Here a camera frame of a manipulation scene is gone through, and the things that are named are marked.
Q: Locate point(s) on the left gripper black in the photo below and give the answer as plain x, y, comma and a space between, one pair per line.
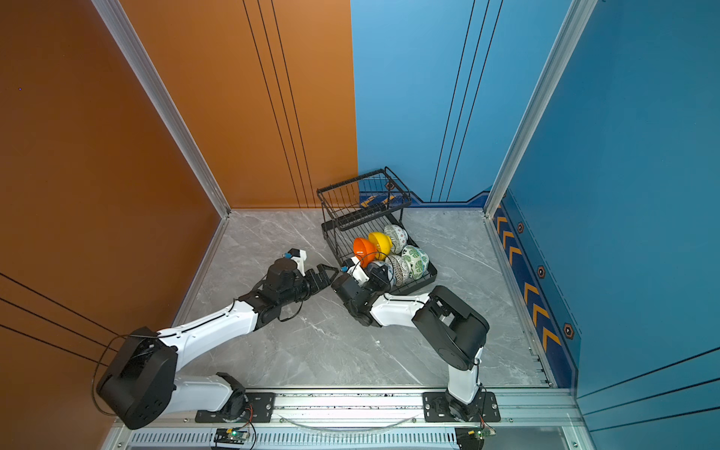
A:
322, 281

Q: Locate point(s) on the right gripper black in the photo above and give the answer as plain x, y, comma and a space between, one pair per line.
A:
382, 281

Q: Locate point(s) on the orange bowl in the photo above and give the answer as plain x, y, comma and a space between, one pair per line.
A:
365, 251

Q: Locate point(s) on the white lattice pattern bowl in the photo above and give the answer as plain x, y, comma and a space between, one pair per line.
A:
402, 272

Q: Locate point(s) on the yellow bowl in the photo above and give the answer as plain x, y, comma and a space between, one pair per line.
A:
382, 243

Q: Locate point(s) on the green leaf pattern bowl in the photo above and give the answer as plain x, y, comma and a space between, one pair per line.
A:
417, 260

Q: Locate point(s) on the green geometric pattern bowl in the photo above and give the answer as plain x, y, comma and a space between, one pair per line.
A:
398, 237

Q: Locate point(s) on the black wire dish rack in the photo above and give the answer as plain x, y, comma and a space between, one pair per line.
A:
364, 230

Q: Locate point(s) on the blue floral pattern bowl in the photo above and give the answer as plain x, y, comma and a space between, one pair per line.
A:
381, 273

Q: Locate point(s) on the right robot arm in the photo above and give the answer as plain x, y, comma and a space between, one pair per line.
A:
456, 332

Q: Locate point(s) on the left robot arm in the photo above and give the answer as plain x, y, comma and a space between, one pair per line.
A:
143, 382

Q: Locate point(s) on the right green circuit board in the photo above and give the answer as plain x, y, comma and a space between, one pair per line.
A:
473, 438

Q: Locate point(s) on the green circuit board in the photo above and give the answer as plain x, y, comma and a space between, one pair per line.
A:
473, 438
231, 438

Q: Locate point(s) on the left green circuit board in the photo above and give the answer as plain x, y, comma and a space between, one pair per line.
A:
231, 438

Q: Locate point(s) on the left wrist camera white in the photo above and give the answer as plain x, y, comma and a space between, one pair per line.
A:
300, 257

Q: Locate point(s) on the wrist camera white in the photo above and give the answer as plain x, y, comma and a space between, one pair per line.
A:
353, 267
300, 257

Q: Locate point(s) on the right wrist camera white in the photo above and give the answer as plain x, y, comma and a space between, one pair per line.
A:
353, 267

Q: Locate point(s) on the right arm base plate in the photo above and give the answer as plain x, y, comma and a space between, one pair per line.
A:
442, 407

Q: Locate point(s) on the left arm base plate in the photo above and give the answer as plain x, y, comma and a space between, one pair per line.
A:
255, 407

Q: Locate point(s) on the aluminium front rail frame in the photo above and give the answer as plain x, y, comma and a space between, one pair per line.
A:
373, 418

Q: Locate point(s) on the left aluminium corner post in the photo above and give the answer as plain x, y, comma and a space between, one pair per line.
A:
129, 43

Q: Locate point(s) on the aluminium corner post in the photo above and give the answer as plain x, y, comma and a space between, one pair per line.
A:
129, 43
573, 26

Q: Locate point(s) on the right aluminium corner post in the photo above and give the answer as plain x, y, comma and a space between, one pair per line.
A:
573, 26

